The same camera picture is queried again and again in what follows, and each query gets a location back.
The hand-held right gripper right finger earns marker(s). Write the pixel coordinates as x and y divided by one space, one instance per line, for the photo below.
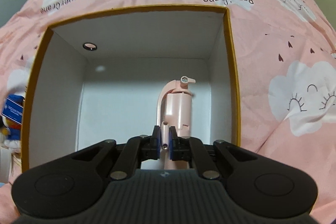
173 144

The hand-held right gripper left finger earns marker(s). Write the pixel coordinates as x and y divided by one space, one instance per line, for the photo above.
156 142

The orange cardboard box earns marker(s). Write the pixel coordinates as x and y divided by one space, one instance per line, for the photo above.
131 37

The pink printed blanket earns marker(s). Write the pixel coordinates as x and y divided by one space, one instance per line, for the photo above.
262 43

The blue orange plush toy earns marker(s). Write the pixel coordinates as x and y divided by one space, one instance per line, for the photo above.
11 132

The blue hang tag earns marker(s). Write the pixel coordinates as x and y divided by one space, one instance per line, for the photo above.
13 109

